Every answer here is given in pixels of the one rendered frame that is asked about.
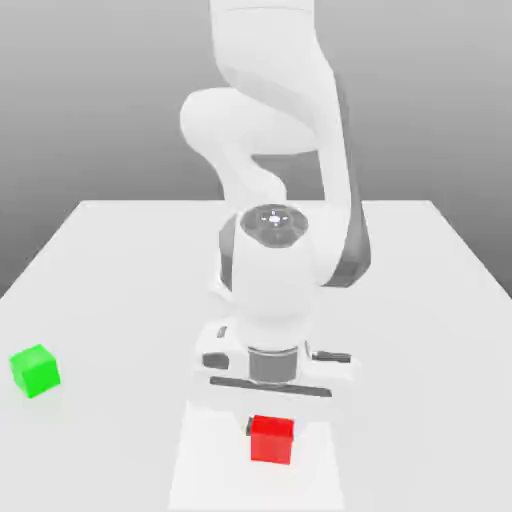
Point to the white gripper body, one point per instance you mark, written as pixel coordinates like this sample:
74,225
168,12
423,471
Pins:
224,394

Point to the small red cube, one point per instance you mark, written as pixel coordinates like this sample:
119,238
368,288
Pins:
272,442

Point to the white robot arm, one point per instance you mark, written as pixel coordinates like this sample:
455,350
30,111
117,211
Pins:
272,264

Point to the small green cube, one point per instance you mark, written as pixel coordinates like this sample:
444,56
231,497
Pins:
35,372

